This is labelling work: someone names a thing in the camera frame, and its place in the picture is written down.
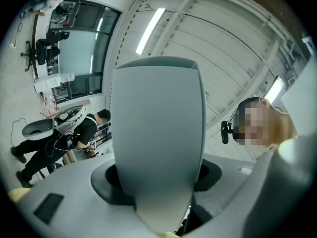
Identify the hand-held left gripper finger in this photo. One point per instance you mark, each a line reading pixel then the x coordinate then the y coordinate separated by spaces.
pixel 158 133

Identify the round wooden table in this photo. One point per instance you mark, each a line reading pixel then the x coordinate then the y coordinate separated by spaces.
pixel 17 195

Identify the person's head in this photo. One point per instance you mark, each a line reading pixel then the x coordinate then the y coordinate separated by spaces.
pixel 257 123

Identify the long ceiling light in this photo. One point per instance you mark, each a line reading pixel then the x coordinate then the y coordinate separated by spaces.
pixel 274 90
pixel 149 31

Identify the dark framed glass partition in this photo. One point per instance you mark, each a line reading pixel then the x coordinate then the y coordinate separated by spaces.
pixel 81 48

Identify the white cabinet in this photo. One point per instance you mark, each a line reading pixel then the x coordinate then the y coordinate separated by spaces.
pixel 47 84

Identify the black office chair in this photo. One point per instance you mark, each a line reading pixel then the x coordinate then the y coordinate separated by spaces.
pixel 39 54

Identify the black head camera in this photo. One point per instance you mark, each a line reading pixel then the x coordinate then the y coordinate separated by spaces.
pixel 226 133

